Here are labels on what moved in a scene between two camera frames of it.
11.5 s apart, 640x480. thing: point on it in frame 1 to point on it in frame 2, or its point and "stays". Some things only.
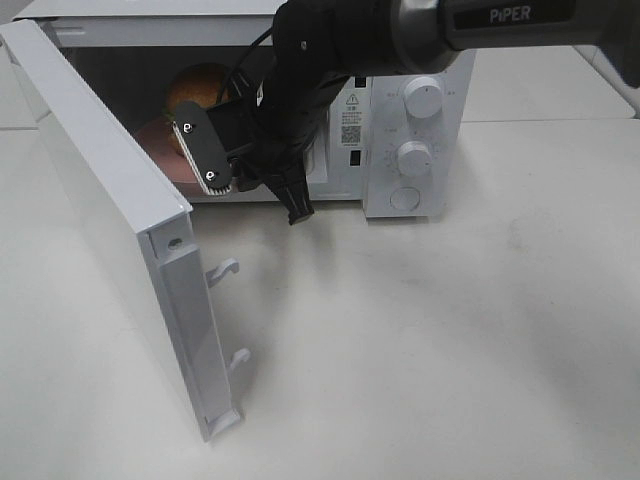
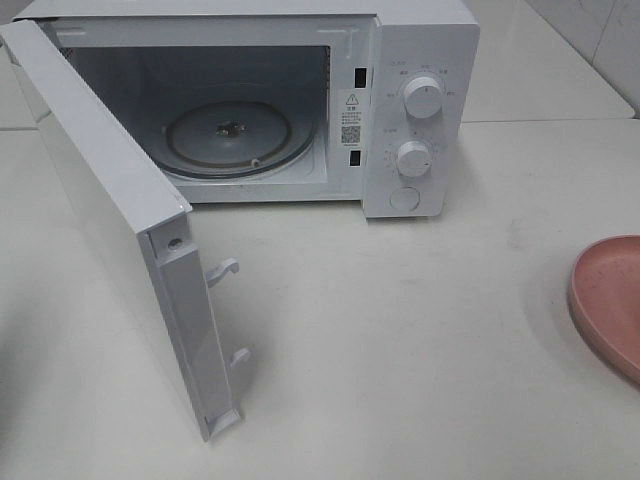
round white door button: [405, 198] stays
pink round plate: [155, 139] to [604, 293]
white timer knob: [415, 158] stays
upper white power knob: [423, 97] stays
